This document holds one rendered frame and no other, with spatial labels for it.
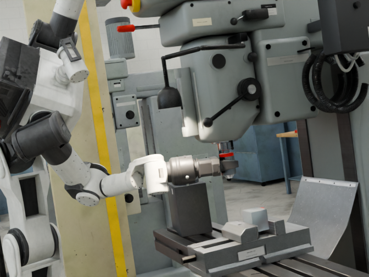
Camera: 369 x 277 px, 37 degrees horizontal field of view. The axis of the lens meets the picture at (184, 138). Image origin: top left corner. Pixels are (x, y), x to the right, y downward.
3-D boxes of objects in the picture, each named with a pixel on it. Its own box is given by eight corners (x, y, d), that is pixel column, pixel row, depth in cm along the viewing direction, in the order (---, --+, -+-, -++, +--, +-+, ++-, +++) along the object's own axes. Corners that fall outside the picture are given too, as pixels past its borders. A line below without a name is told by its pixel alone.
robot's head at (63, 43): (65, 76, 175) (66, 61, 169) (54, 55, 178) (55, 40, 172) (83, 71, 178) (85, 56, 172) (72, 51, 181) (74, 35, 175)
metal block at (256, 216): (253, 232, 160) (251, 212, 160) (244, 230, 166) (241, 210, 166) (269, 229, 162) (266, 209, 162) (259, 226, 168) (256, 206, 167)
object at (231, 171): (218, 175, 177) (216, 157, 177) (230, 172, 179) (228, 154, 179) (227, 176, 173) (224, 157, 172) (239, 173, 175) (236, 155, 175)
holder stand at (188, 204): (181, 237, 204) (173, 184, 203) (172, 226, 225) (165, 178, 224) (212, 232, 206) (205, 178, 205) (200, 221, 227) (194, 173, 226)
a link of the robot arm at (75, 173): (71, 207, 189) (40, 170, 172) (82, 175, 196) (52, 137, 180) (102, 207, 185) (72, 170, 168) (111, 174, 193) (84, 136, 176)
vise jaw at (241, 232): (241, 243, 155) (239, 230, 155) (222, 236, 167) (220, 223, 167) (260, 239, 157) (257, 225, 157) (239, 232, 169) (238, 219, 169)
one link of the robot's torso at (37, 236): (5, 268, 205) (-19, 144, 206) (46, 255, 217) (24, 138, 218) (24, 269, 194) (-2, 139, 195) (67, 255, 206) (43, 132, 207)
